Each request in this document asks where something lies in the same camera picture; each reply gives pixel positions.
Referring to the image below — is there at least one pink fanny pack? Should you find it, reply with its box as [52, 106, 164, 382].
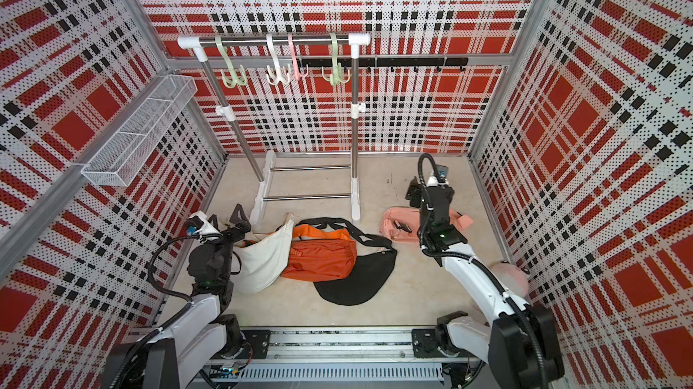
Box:
[379, 207, 474, 244]

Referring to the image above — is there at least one black fanny pack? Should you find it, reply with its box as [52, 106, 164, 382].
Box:
[296, 218, 397, 306]

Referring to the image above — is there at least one orange fanny pack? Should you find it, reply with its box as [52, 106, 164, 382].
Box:
[281, 225, 357, 283]

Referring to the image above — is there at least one garment rack steel white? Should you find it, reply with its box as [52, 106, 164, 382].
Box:
[176, 33, 372, 225]

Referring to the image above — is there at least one white hook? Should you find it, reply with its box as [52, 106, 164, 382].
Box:
[265, 34, 291, 86]

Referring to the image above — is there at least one light green hook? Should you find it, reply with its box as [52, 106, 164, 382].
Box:
[321, 33, 351, 87]
[215, 35, 247, 89]

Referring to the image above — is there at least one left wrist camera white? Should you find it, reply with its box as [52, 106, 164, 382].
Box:
[184, 211, 219, 236]

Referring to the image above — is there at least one cream fanny pack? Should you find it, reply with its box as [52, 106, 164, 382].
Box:
[230, 213, 295, 294]

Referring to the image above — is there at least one light green hook left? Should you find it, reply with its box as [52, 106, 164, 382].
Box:
[215, 35, 247, 89]

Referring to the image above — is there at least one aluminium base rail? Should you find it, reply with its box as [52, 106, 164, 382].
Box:
[115, 326, 567, 389]

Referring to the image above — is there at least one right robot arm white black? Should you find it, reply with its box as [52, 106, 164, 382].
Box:
[406, 177, 565, 388]

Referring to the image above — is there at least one light green hook right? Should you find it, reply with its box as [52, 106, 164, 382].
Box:
[321, 33, 351, 87]

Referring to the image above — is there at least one pink hook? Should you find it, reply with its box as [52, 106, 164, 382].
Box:
[287, 34, 309, 80]

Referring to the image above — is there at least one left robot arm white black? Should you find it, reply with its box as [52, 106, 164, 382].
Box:
[101, 205, 251, 388]

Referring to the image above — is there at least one pink plush toy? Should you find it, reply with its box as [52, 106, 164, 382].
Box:
[490, 262, 530, 298]

